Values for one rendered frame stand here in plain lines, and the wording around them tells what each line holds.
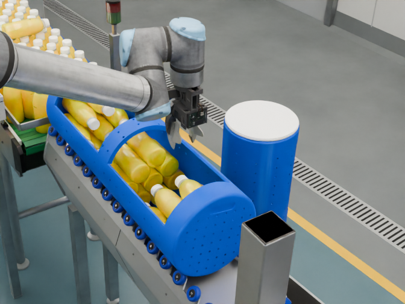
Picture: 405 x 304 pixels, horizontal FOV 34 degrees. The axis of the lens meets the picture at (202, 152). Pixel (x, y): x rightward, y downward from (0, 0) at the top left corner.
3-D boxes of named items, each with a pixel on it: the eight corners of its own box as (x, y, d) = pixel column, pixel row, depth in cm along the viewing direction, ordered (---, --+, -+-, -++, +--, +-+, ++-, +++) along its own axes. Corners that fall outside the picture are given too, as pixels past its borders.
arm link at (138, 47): (125, 67, 163) (175, 63, 166) (118, 23, 165) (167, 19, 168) (122, 80, 171) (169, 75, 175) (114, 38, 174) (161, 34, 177)
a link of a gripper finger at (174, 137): (173, 157, 185) (181, 127, 181) (162, 147, 189) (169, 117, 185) (182, 156, 187) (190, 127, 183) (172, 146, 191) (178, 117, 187)
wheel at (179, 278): (184, 270, 191) (188, 271, 192) (173, 267, 194) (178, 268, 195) (180, 286, 190) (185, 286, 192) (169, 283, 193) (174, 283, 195)
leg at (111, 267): (109, 308, 308) (103, 201, 273) (104, 300, 312) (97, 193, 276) (121, 303, 311) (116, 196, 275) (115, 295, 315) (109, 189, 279)
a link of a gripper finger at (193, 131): (200, 150, 190) (194, 125, 184) (189, 140, 194) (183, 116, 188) (210, 145, 191) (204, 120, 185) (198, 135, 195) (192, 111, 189)
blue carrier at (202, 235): (167, 289, 187) (181, 205, 173) (43, 139, 246) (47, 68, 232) (246, 263, 203) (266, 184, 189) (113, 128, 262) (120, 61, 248)
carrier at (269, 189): (258, 320, 286) (287, 280, 306) (278, 151, 236) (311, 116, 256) (201, 292, 298) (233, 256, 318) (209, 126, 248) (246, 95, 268)
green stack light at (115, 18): (110, 25, 286) (109, 14, 283) (103, 20, 290) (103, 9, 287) (123, 22, 289) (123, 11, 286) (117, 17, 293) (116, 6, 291)
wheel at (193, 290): (199, 292, 185) (204, 292, 187) (191, 281, 188) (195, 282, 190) (191, 304, 186) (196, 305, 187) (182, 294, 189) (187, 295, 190)
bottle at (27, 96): (21, 113, 275) (15, 73, 264) (38, 109, 278) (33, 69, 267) (27, 122, 270) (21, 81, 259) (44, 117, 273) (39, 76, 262)
